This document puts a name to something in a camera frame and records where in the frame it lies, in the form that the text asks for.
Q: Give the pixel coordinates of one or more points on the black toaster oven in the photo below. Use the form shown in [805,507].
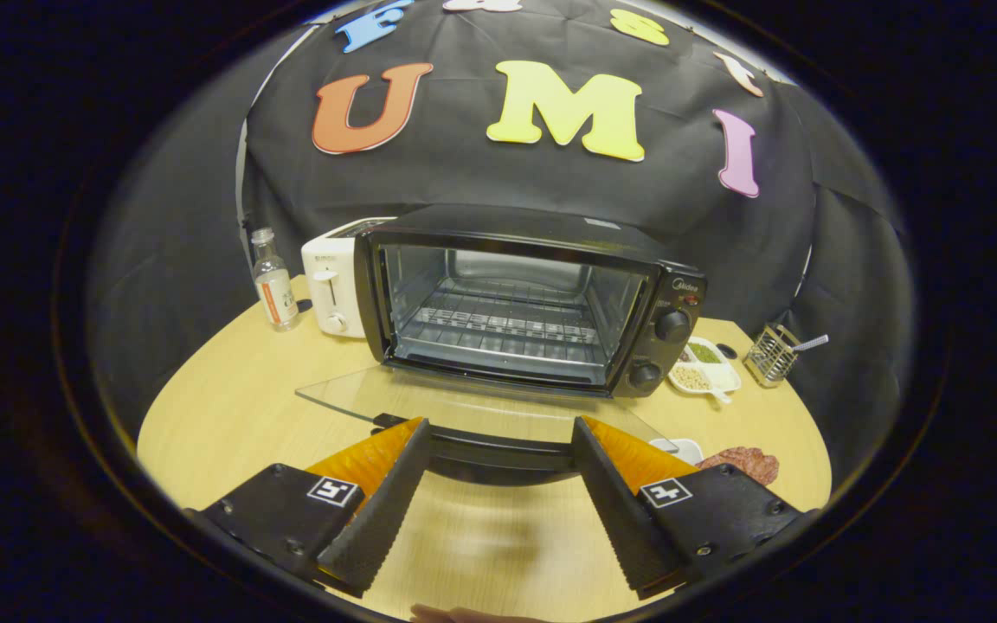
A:
[533,229]

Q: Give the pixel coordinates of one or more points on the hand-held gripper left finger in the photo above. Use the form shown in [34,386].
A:
[382,519]

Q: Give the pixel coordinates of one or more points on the small black round object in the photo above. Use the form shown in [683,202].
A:
[727,351]

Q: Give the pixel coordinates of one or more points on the reddish brown meat piece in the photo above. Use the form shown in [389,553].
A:
[754,463]

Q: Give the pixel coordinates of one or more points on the small white rectangular dish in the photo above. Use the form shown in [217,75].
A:
[689,450]

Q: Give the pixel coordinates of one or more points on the metal spoon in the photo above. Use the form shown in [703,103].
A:
[813,342]

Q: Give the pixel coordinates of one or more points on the white slot toaster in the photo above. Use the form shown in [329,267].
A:
[325,303]

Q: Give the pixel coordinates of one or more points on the clear glass bottle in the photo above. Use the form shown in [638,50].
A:
[275,298]

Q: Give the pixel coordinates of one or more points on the white sectioned spice dish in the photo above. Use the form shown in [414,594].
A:
[706,372]

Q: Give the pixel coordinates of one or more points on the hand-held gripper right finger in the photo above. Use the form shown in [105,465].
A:
[624,519]

